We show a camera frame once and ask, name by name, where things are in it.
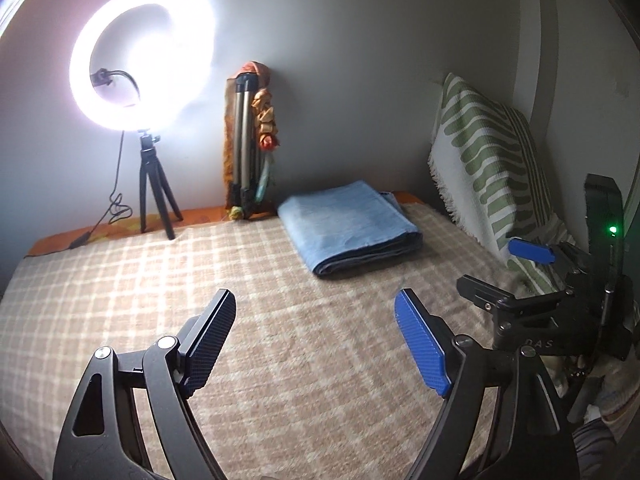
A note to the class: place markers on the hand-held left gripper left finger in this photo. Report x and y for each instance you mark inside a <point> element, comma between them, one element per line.
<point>210,345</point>

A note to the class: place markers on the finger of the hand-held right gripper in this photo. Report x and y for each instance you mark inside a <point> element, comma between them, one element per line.
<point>530,251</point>
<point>485,291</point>

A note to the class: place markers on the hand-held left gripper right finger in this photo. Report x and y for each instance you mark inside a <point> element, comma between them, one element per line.
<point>422,345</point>

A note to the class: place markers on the blue pants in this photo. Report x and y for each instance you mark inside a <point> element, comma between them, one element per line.
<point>345,220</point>

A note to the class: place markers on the beige checked blanket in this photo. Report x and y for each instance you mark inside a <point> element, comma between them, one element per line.
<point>300,340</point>

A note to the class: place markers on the green leaf patterned cushion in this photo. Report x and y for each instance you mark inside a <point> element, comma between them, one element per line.
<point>480,160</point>

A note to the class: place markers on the small black tripod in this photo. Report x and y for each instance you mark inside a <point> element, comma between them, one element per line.
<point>149,180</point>

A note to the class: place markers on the folded silver tripod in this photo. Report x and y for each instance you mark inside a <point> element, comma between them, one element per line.
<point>246,145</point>

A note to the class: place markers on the folded tripod with orange cloth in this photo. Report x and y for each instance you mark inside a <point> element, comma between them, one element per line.
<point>265,120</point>

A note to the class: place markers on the black phone holder clip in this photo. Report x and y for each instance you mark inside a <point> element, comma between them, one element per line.
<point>107,76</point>

